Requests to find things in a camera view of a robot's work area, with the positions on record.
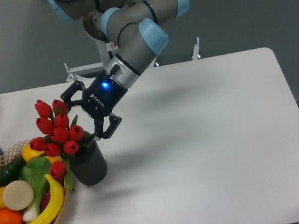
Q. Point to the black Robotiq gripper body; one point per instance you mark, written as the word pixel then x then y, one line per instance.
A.
pixel 99 99

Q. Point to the red tulip bouquet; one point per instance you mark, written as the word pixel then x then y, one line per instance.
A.
pixel 62 137

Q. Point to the dark grey ribbed vase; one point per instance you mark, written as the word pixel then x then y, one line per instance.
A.
pixel 88 164

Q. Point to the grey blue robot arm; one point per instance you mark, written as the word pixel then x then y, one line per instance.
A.
pixel 136 30

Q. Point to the yellow squash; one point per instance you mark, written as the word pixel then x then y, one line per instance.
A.
pixel 28 153

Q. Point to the dark red vegetable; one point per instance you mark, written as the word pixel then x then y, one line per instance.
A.
pixel 46 198

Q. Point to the green bok choy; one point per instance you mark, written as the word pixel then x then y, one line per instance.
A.
pixel 33 173

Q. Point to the green cucumber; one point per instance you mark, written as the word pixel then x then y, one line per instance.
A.
pixel 11 171

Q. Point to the yellow banana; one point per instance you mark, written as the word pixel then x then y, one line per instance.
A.
pixel 55 203

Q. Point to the beige round disc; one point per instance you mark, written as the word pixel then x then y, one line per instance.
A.
pixel 18 195

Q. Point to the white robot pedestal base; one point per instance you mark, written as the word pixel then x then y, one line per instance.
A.
pixel 91 23

